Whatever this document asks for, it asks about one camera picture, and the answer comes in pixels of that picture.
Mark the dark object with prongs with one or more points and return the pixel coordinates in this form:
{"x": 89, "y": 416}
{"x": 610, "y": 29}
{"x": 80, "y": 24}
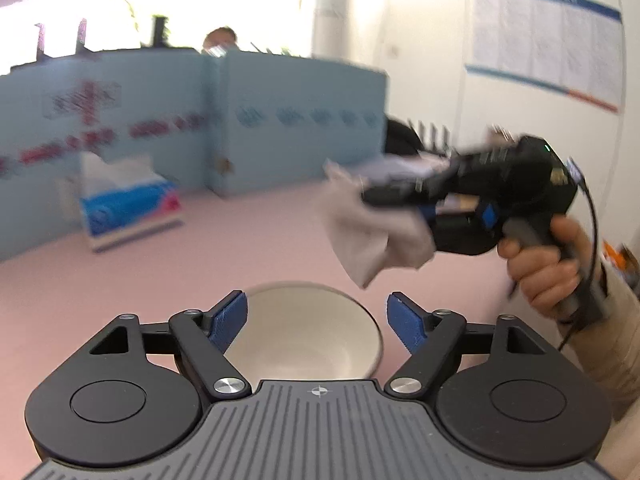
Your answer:
{"x": 400, "y": 135}

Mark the person's right forearm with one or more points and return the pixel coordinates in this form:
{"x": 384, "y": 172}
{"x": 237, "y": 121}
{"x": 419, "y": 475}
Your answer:
{"x": 615, "y": 360}

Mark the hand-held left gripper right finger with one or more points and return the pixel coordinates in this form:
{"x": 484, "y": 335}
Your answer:
{"x": 407, "y": 322}

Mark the folded light blue cardboard panel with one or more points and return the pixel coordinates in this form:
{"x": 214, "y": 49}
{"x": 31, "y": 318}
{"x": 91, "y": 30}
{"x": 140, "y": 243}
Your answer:
{"x": 300, "y": 160}

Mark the orange object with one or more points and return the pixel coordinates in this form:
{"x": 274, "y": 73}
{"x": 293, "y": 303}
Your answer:
{"x": 617, "y": 257}

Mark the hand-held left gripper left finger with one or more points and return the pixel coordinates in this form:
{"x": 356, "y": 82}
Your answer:
{"x": 230, "y": 320}

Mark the wall poster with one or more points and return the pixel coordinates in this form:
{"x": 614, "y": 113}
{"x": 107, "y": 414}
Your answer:
{"x": 545, "y": 40}

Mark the person's right hand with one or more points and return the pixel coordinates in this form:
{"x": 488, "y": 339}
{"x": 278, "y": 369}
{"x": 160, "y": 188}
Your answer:
{"x": 540, "y": 280}

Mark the white tissue sheet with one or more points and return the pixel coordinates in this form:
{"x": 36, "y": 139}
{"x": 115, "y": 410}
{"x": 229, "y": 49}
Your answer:
{"x": 115, "y": 172}

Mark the white standing air conditioner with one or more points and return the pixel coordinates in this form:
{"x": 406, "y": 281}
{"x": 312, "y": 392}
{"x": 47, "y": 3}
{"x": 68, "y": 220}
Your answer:
{"x": 330, "y": 25}

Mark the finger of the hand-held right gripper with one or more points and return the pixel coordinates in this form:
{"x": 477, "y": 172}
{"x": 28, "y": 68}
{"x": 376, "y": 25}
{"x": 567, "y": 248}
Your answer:
{"x": 400, "y": 192}
{"x": 428, "y": 216}

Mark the white bowl with dark outside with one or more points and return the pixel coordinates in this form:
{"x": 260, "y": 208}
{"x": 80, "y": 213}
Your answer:
{"x": 305, "y": 330}

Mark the large light blue cardboard panel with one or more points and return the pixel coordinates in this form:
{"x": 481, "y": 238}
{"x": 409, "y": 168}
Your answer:
{"x": 150, "y": 85}

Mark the blue tissue box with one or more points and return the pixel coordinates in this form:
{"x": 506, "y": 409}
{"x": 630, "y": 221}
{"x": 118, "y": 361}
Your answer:
{"x": 130, "y": 215}

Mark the beige cloth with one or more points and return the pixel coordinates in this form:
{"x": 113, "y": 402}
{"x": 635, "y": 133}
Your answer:
{"x": 370, "y": 240}

